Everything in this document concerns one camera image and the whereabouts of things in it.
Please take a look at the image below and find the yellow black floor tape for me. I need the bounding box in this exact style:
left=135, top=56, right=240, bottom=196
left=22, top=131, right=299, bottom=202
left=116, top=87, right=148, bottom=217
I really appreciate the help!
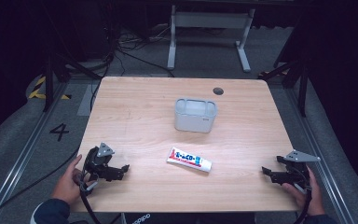
left=27, top=76, right=73, bottom=101

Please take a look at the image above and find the black tripod stand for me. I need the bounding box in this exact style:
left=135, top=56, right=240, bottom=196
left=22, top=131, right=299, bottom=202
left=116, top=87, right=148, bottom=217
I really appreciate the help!
left=41, top=50, right=103, bottom=114

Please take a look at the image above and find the metal floor rail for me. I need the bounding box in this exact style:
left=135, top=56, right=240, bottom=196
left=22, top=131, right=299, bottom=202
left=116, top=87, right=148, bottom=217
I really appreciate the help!
left=283, top=87, right=358, bottom=224
left=0, top=81, right=70, bottom=224

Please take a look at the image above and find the person's right hand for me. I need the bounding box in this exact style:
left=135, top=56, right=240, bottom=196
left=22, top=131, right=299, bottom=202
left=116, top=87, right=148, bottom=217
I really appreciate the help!
left=281, top=167, right=326, bottom=217

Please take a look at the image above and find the white plastic holder box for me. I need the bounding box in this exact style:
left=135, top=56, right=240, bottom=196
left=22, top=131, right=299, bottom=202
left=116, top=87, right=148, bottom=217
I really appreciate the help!
left=173, top=97, right=218, bottom=134

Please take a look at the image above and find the person's left hand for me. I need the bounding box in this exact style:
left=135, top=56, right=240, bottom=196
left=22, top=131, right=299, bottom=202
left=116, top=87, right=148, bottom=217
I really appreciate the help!
left=50, top=154, right=98, bottom=206

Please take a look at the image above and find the white metal stand frame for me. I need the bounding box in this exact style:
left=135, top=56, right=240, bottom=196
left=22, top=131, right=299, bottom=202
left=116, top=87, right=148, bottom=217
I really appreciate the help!
left=166, top=4, right=256, bottom=74

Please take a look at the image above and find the black floor cable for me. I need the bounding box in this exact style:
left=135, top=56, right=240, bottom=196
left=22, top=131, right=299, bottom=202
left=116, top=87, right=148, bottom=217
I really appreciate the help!
left=0, top=145, right=81, bottom=224

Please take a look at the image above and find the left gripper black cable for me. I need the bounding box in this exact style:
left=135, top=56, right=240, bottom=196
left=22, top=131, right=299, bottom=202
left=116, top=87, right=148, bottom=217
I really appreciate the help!
left=79, top=181, right=103, bottom=224

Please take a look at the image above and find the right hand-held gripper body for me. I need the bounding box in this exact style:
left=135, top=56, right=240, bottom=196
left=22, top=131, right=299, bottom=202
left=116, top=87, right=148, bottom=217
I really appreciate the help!
left=275, top=149, right=322, bottom=191

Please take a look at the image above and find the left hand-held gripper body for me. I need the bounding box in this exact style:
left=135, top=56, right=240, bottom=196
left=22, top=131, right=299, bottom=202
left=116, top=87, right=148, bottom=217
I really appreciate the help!
left=81, top=142, right=123, bottom=191

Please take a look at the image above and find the bundle of black cables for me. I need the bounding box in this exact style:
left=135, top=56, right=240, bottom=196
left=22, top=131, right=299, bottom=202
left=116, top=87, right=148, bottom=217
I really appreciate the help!
left=88, top=18, right=175, bottom=112

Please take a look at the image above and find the white toothpaste tube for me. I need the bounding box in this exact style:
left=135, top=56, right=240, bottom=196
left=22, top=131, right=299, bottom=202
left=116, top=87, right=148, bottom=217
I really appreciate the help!
left=166, top=146, right=213, bottom=174

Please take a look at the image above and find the black metal stand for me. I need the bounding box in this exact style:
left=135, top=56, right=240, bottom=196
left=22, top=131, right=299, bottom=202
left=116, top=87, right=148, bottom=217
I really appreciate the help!
left=257, top=46, right=310, bottom=119

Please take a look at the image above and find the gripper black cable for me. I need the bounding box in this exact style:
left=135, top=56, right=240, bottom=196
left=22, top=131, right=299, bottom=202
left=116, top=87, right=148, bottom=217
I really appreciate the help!
left=79, top=181, right=103, bottom=224
left=293, top=188, right=313, bottom=224

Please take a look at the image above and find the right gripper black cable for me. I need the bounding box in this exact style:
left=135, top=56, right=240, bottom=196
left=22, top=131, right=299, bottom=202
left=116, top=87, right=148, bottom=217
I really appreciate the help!
left=293, top=188, right=313, bottom=224

